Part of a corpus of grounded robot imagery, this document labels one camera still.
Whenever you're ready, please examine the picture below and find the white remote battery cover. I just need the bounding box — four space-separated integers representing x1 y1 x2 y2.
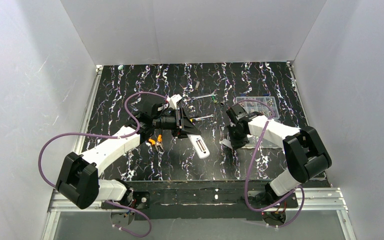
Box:
219 138 232 149

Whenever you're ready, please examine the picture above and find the white remote control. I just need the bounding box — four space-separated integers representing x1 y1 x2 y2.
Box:
187 134 210 159

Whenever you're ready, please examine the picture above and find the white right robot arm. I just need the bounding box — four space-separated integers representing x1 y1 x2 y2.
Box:
223 103 332 205

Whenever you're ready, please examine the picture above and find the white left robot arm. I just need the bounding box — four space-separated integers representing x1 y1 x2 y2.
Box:
55 102 210 210

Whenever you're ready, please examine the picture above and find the clear plastic screw organizer box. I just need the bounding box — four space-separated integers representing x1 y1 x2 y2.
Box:
233 96 280 120

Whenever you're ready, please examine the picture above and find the silver wrench upper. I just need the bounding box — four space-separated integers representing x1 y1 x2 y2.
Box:
190 93 217 101

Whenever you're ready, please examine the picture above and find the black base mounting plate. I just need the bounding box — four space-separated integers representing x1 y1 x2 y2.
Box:
100 179 306 222

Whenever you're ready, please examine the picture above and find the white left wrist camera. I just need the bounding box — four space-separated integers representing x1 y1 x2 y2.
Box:
166 94 183 110

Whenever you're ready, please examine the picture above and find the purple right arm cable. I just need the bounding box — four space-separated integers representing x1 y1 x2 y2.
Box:
235 99 306 229

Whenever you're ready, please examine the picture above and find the aluminium frame rail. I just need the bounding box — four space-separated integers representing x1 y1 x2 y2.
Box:
41 65 104 240

